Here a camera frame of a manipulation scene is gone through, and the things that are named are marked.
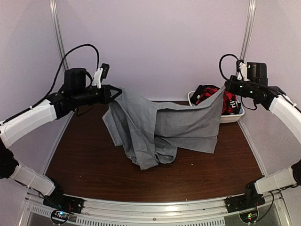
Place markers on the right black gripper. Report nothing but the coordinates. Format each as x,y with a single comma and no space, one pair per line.
231,87

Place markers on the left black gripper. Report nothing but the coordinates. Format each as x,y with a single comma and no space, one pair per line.
106,98

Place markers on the white plastic basket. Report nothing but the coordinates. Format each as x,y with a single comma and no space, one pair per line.
224,118

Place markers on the grey long sleeve shirt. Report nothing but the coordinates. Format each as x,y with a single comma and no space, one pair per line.
151,132

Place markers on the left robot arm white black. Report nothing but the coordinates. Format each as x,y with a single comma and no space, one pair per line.
79,89

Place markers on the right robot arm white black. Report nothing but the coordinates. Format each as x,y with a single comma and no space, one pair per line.
251,82

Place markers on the black shirt in basket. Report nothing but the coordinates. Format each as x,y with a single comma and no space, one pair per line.
197,92

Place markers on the red black plaid shirt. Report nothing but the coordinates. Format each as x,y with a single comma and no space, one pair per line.
230,103

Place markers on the right circuit board with leds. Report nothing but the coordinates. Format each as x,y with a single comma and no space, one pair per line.
249,216

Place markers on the circuit board with leds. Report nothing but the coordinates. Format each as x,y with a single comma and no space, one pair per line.
59,217
249,216

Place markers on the left circuit board with leds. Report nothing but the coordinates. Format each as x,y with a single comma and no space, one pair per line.
59,217

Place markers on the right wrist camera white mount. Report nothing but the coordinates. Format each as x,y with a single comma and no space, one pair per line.
242,71

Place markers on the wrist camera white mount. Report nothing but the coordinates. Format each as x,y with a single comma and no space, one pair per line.
242,71
99,75

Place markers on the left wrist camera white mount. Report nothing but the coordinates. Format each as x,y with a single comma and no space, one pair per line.
99,75

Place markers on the right aluminium frame post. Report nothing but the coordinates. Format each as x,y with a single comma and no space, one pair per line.
250,17

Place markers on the aluminium frame post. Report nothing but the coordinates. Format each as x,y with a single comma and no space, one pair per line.
250,17
57,28

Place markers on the left aluminium frame post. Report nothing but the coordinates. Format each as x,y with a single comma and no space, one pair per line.
57,28

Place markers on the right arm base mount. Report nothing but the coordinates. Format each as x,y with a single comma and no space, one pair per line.
242,202

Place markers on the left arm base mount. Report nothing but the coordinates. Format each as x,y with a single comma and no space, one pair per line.
64,202

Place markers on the front aluminium rail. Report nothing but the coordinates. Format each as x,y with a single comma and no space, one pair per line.
210,212

